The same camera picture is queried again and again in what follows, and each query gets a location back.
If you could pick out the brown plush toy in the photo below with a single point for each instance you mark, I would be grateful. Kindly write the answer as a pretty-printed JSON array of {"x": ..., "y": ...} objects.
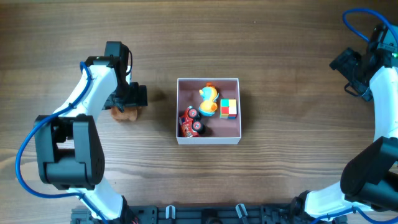
[{"x": 129, "y": 113}]

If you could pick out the yellow duck toy blue hat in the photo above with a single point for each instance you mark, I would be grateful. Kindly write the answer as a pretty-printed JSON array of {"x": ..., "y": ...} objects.
[{"x": 209, "y": 95}]

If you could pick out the red toy fire truck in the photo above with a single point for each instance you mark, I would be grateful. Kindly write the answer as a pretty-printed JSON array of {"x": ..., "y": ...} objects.
[{"x": 190, "y": 123}]

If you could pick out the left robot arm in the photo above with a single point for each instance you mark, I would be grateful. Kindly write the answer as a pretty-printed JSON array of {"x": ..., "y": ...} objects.
[{"x": 69, "y": 152}]

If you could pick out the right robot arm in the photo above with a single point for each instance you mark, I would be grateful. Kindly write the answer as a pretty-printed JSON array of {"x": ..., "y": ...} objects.
[{"x": 367, "y": 183}]

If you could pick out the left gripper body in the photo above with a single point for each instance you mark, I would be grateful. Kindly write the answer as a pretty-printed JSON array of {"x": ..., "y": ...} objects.
[{"x": 123, "y": 96}]

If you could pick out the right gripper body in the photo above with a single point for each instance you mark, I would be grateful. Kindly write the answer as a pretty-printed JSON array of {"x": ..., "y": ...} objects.
[{"x": 347, "y": 64}]

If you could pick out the multicolour puzzle cube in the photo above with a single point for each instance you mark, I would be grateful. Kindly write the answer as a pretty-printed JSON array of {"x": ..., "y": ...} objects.
[{"x": 228, "y": 109}]

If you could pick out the white box pink interior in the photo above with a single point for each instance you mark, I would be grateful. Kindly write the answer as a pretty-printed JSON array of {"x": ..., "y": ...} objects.
[{"x": 217, "y": 130}]

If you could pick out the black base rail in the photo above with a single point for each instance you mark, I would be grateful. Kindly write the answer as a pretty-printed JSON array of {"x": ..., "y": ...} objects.
[{"x": 261, "y": 214}]

